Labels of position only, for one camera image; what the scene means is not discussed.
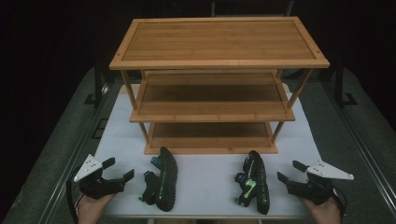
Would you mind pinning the dark rectangular floor plate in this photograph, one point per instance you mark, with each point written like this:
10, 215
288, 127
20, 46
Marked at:
99, 128

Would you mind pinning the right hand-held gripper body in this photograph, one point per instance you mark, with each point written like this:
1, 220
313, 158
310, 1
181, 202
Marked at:
314, 186

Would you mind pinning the three-tier wooden shoe rack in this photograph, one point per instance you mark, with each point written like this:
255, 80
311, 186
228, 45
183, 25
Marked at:
218, 40

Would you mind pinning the black sneaker with green accents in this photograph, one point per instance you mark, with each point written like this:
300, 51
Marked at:
257, 186
165, 183

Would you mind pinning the person's right hand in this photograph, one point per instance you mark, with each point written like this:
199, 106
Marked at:
327, 213

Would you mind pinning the black metal stand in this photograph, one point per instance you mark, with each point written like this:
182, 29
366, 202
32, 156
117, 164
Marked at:
97, 84
341, 87

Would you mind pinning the person's left hand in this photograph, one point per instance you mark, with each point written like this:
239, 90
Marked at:
91, 210

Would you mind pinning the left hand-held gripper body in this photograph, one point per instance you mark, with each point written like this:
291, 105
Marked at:
99, 185

